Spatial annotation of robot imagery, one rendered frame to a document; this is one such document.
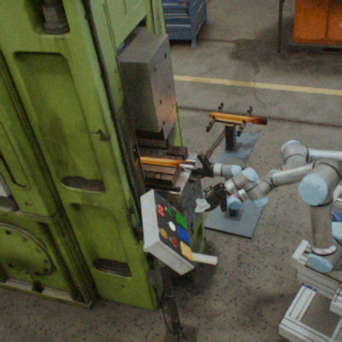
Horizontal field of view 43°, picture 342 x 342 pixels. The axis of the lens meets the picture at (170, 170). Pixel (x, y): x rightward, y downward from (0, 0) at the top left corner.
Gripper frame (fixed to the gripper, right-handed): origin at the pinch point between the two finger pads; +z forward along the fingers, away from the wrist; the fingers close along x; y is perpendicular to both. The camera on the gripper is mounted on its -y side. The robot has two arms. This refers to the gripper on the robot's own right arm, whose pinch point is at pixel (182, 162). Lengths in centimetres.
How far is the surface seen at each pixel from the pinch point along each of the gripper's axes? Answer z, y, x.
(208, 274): -10, 101, -6
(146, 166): 21.7, 2.2, -4.6
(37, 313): 100, 101, -66
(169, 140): 16.7, 4.7, 25.4
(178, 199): -0.9, 15.1, -15.8
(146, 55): 5, -75, -10
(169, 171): 5.9, 2.2, -6.0
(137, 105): 12, -51, -17
